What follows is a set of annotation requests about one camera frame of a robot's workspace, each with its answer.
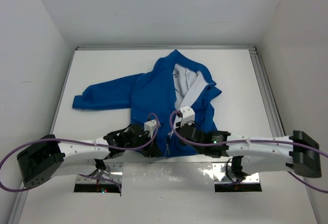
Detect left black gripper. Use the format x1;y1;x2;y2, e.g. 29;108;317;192
125;131;162;157

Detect blue zip jacket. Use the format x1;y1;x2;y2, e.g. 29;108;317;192
72;50;221;157

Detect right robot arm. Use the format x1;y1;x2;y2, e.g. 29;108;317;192
174;124;322;179

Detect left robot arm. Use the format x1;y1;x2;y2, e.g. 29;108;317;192
17;120;161;188

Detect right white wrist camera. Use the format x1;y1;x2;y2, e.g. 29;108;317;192
179;106;195;127

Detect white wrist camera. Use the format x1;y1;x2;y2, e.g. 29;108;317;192
179;106;195;127
143;119;160;137

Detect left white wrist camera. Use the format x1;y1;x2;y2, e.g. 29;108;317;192
143;119;160;137

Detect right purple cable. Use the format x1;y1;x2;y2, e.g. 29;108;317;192
170;110;328;193

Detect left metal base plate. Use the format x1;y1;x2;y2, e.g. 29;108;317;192
90;164;123;183

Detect metal base plate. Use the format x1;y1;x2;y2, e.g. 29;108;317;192
212;162;260;185
90;164;123;183

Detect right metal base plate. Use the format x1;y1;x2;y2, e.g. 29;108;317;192
212;162;260;185

